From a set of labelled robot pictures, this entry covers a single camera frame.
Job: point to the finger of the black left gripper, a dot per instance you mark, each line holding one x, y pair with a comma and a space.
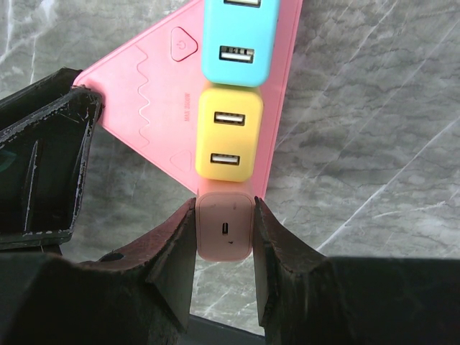
46, 133

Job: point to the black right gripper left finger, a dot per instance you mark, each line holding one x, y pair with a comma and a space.
137, 294

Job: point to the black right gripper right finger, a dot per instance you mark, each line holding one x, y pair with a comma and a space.
304, 297

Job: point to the pink triangular power strip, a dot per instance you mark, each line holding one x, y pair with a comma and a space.
151, 86

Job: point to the pink USB charger plug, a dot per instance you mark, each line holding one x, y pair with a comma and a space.
224, 218

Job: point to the yellow USB charger plug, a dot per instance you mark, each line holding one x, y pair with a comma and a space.
229, 121

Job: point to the teal USB charger plug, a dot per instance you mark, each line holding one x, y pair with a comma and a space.
238, 40

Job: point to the black base bar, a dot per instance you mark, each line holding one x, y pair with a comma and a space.
202, 331

